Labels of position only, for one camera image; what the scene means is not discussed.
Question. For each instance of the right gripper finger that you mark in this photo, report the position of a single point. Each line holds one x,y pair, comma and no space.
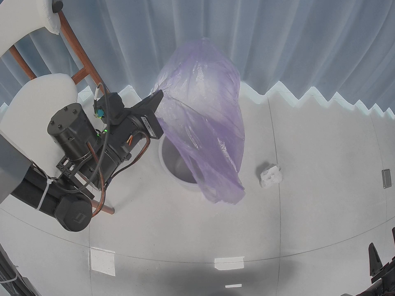
375,264
394,239

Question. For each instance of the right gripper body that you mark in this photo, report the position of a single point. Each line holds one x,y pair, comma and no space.
387,274

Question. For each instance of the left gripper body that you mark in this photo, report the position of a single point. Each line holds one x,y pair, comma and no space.
148,116

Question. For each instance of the purple plastic bag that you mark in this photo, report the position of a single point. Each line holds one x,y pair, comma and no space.
200,103

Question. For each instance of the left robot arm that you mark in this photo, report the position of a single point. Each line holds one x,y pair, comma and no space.
74,128

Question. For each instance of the white trash bin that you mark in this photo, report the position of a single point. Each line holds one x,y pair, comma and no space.
172,162

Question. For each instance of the pale blue curtain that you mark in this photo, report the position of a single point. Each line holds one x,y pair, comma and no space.
247,26

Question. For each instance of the crumpled white paper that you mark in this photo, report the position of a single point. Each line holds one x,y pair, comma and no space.
271,175

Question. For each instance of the white cushioned wooden chair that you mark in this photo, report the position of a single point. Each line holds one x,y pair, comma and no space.
27,17

